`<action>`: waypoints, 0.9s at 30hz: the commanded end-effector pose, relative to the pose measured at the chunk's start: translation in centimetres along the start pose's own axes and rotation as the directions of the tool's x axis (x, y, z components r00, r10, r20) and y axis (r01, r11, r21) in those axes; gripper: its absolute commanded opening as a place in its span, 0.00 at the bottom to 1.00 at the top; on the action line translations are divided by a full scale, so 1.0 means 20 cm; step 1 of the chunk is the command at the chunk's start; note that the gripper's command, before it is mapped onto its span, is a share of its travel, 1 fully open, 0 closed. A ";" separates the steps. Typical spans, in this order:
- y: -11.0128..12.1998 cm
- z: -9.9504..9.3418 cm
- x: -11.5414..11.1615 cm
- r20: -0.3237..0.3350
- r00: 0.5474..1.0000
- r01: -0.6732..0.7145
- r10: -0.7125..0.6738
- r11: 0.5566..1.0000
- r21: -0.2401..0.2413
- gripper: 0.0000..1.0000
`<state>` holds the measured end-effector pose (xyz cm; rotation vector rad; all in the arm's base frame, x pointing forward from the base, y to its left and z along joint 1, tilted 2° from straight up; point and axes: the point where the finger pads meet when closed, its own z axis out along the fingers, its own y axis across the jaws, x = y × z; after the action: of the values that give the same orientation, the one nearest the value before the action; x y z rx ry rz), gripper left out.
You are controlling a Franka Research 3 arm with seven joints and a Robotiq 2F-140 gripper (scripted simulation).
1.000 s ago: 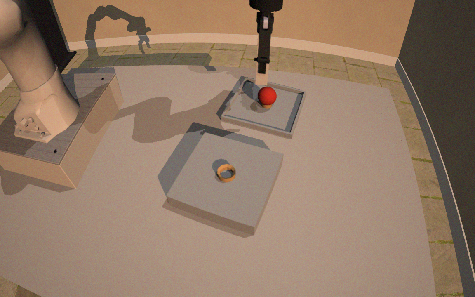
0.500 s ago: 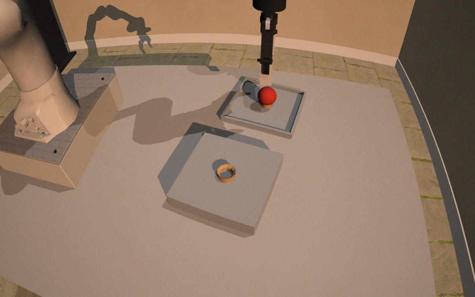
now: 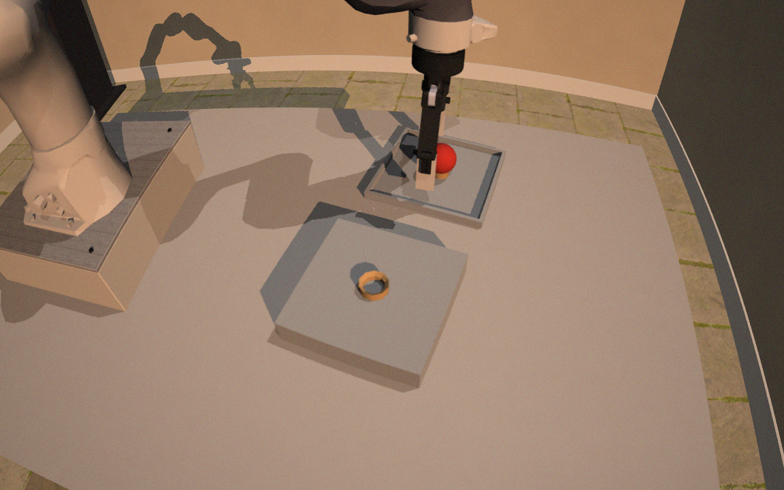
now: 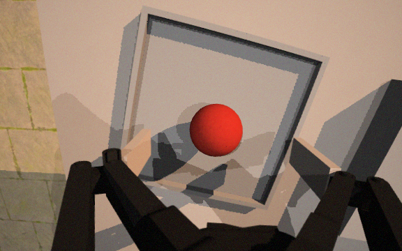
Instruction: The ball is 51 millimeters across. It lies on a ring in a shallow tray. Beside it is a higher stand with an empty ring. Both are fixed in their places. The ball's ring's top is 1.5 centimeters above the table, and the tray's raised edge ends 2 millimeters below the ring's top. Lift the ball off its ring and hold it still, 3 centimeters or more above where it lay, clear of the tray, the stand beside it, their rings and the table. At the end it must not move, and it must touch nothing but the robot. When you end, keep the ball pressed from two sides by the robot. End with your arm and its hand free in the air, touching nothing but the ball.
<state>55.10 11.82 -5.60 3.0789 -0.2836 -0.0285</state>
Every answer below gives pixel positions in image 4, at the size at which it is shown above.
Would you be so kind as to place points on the red ball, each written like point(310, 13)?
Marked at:
point(216, 130)

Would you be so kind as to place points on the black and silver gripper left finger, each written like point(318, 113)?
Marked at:
point(151, 225)

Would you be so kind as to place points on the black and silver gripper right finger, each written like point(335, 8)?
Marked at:
point(379, 208)

